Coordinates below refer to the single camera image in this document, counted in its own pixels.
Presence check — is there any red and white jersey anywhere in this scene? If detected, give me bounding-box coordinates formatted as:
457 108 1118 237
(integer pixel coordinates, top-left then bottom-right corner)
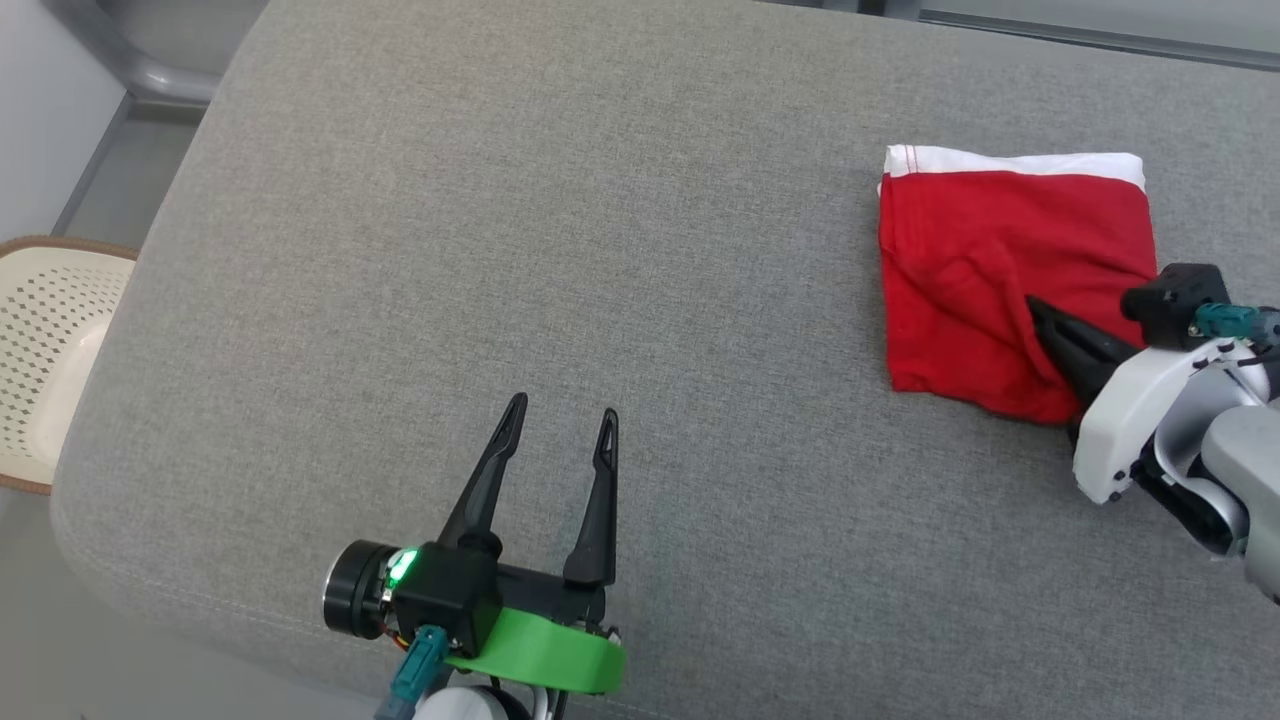
878 145 1161 426

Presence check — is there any right camera cable teal plug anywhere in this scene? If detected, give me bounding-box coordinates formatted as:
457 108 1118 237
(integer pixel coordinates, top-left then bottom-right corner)
1190 303 1280 342

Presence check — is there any left camera cable teal plug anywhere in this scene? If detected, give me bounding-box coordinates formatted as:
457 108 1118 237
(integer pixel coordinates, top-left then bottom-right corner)
375 627 448 720

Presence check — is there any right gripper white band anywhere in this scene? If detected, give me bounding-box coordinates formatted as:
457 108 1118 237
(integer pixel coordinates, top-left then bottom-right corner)
1027 296 1272 505

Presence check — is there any grey curved floor frame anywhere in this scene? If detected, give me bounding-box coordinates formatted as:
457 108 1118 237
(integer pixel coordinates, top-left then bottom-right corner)
45 0 271 106

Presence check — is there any cream perforated laundry basket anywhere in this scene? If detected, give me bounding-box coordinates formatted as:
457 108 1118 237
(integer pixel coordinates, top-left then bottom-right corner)
0 236 139 496

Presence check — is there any grey fabric sofa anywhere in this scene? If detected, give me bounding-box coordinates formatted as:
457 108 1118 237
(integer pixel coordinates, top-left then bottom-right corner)
50 0 1280 720

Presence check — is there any camera cable teal plug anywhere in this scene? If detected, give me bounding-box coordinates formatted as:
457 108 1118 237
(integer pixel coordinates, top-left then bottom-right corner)
375 627 448 720
1190 303 1280 342

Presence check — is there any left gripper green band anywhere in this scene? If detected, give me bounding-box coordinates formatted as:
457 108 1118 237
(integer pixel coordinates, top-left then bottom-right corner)
322 392 627 697

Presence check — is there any grey wall base rail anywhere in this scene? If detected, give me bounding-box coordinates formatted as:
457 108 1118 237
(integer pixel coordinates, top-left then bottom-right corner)
915 8 1280 71

